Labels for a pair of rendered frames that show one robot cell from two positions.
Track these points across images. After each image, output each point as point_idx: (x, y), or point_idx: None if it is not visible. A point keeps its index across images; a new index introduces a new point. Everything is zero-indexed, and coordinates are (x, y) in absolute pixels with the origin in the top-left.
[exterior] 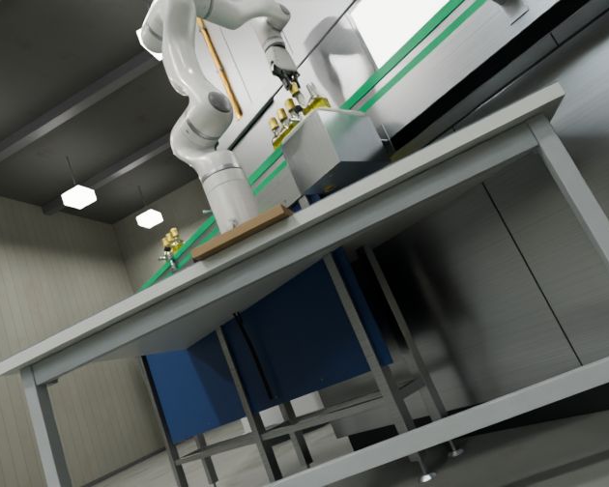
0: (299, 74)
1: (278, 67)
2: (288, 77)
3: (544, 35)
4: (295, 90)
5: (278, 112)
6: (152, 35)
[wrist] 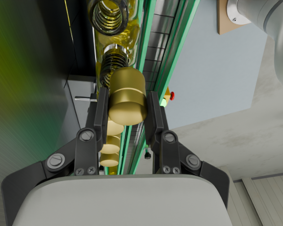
0: (19, 176)
1: (211, 183)
2: (156, 121)
3: None
4: (141, 77)
5: (119, 141)
6: None
